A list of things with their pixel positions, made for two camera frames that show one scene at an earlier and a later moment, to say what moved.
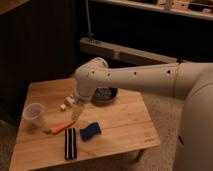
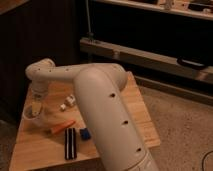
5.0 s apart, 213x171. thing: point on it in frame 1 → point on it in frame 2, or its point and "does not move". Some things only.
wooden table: (87, 132) does not move
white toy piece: (70, 100) does not move
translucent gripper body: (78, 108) → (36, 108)
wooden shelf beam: (125, 53) does not move
